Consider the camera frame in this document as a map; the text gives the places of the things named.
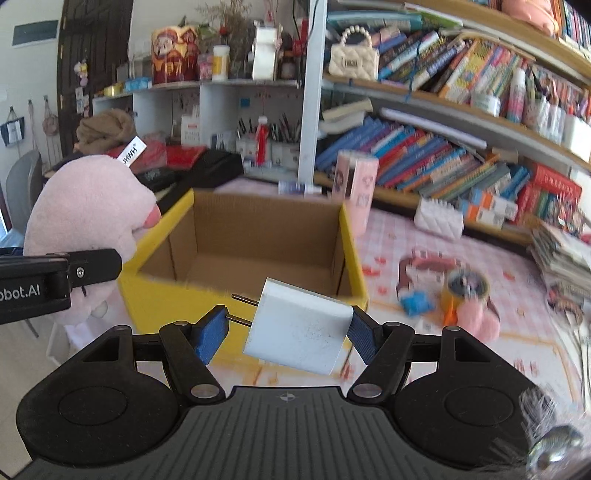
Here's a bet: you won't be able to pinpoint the pink chick plush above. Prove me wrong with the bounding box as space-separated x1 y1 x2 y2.
444 300 502 343

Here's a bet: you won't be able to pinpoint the white wall charger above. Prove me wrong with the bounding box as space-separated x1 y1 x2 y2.
231 277 354 376

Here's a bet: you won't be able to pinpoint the upper row of colourful books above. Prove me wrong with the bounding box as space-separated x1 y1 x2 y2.
378 27 528 108

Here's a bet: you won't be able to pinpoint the red and gold canister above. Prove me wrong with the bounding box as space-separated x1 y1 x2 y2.
151 25 201 85

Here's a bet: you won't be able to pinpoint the black keyboard case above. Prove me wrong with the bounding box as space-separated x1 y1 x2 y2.
134 148 245 195

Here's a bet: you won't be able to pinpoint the group of pen holders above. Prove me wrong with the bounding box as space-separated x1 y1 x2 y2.
235 114 302 169

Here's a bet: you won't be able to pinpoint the pink cartoon cylindrical dispenser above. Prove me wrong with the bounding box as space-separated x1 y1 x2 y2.
330 150 380 237

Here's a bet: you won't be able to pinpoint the large red packet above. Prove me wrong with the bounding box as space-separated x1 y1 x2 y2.
104 138 168 175

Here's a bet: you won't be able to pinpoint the small white quilted purse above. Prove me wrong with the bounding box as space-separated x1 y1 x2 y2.
414 198 465 241

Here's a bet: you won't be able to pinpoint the row of colourful books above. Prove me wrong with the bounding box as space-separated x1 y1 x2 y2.
378 27 528 108
315 115 533 205

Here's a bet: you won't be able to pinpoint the small red packet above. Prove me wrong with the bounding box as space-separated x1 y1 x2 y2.
165 145 208 169

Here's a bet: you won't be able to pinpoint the dried flower bunch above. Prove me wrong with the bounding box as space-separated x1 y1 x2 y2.
196 0 260 49

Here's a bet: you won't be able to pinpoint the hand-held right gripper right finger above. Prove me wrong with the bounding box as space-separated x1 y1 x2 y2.
345 306 502 407

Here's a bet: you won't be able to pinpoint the blue spray bottle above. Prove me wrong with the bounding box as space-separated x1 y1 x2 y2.
278 180 324 196

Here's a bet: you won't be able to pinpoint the white shelf post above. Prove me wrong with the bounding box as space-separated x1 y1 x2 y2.
297 0 329 186

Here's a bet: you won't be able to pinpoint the red boxed book set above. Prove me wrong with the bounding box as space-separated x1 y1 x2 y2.
514 163 583 228

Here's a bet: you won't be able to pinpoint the group of bottles and pens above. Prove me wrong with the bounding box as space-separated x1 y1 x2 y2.
507 64 591 155

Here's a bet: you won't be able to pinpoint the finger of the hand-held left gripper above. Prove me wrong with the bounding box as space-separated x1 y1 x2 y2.
66 248 123 289

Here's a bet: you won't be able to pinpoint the white plastic bottle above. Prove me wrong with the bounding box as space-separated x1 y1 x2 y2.
212 45 230 82

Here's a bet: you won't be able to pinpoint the grey chair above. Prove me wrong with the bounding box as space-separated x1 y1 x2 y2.
4 150 45 237

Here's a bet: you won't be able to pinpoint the white paper roll holder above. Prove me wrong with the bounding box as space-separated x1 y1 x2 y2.
252 21 283 80

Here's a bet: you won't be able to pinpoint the pink plush toy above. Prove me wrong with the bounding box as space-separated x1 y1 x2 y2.
23 136 163 340

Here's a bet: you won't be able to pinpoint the thick open book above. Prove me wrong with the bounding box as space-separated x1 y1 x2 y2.
318 98 374 136

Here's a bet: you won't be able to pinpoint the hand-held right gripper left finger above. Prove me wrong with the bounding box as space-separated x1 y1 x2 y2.
76 305 229 403

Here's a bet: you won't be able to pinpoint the white desk calendar box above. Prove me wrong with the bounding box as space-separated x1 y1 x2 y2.
180 113 201 148

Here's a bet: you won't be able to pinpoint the pink and brown plush doll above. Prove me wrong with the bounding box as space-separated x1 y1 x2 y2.
396 249 467 297

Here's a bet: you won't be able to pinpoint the cream quilted pearl-handle handbag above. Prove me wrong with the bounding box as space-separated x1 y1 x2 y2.
329 25 380 80

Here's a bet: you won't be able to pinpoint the clear packing tape roll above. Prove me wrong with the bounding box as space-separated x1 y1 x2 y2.
441 269 491 315

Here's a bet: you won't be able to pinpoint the hanging pink bag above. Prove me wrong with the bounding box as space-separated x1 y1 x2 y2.
41 98 61 137

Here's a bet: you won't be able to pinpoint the small blue toy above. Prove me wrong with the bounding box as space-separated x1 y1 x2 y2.
399 291 435 319

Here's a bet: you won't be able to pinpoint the yellow cardboard box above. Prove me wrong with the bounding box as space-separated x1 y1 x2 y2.
117 187 370 370

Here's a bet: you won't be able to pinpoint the lower row of colourful books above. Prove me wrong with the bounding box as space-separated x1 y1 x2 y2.
315 115 533 205

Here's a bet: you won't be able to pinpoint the stack of newspapers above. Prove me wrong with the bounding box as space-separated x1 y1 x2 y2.
527 220 591 297

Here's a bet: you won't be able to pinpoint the dark wooden door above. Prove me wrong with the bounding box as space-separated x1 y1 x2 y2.
57 0 136 162

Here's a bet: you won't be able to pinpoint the brown fuzzy cloth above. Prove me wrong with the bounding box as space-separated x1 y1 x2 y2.
74 108 139 155

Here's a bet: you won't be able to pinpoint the orange and white small boxes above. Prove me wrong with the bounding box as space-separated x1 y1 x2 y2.
461 191 519 230

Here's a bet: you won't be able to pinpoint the hanging tote bag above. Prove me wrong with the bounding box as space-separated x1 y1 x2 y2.
0 106 27 148

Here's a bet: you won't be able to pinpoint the red tassel ornament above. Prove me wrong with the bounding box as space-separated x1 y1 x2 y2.
254 115 274 168

